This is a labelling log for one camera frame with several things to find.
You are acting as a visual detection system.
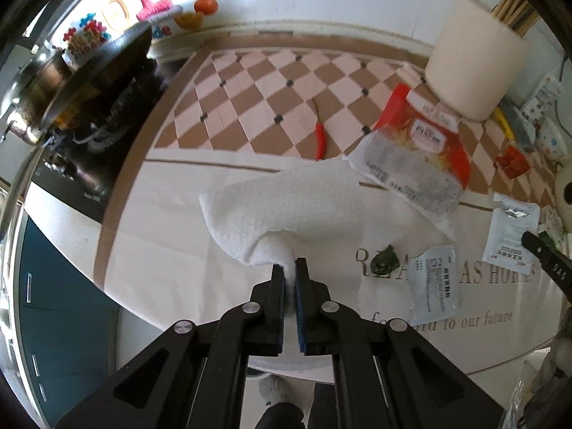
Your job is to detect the black trouser legs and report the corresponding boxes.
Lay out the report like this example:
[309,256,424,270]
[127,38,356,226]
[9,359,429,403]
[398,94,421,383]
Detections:
[254,380,340,429]

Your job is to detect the red chili pepper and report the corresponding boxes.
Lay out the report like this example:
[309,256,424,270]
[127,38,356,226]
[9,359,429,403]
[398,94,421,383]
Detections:
[312,99,328,161]

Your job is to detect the black frying pan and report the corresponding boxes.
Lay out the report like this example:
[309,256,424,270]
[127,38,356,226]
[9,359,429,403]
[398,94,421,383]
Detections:
[40,21,152,131]

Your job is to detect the red sauce packet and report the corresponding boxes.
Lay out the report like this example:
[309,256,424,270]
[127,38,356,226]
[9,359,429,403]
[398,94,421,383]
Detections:
[495,145,531,179]

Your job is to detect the white paper towel sheet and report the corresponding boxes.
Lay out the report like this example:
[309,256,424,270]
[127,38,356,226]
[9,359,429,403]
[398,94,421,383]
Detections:
[198,157,456,278]

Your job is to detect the white seasoning sachet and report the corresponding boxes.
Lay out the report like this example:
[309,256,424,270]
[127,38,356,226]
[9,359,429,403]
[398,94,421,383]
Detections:
[482,193,540,275]

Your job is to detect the steel pot with lid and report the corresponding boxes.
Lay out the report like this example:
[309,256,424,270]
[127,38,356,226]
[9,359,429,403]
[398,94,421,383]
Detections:
[1,45,72,146]

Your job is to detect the black gas stove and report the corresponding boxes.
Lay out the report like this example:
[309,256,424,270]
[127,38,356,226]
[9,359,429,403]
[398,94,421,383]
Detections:
[32,59,185,222]

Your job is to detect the wooden chopsticks bundle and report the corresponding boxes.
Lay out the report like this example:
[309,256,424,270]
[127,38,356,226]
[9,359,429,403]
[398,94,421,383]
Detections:
[490,0,540,38]

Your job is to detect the yellow flat box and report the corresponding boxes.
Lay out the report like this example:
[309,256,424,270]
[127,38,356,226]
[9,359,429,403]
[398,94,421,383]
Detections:
[493,107,516,142]

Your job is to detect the white paper towel roll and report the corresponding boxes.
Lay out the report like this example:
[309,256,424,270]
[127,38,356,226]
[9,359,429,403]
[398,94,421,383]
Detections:
[425,0,529,122]

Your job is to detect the checkered beige table mat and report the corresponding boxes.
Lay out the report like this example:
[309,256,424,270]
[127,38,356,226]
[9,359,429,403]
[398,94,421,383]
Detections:
[92,48,562,373]

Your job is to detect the left grey slipper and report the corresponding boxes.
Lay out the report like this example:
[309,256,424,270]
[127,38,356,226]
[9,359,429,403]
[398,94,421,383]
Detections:
[258,375,294,407]

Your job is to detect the dark green vegetable scrap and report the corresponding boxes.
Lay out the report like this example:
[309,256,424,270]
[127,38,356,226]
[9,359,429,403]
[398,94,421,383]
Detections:
[370,245,400,277]

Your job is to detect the white rice cooker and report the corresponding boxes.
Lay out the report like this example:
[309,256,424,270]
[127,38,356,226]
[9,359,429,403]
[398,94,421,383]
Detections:
[554,157,572,232]

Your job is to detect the silver seasoning sachet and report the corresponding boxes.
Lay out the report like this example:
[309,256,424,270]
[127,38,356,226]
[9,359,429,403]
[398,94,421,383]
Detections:
[407,245,459,326]

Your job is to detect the red white noodle package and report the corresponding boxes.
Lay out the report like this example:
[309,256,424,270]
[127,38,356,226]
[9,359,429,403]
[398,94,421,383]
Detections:
[348,83,470,221]

